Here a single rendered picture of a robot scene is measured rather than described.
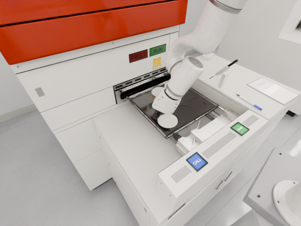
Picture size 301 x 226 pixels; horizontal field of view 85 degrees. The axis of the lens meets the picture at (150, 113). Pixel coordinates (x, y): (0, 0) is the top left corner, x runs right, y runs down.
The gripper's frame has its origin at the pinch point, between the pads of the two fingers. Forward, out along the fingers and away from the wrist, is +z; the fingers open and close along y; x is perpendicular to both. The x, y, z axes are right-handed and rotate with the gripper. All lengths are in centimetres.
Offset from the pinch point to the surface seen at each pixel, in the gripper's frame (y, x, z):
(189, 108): 15.8, 11.0, -4.2
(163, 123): 4.7, -2.1, 0.9
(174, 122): 9.6, -0.6, -1.3
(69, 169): -36, 6, 119
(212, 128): 27.3, 0.1, -7.4
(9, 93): -139, 67, 131
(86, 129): -29.6, -1.5, 32.8
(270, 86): 52, 29, -29
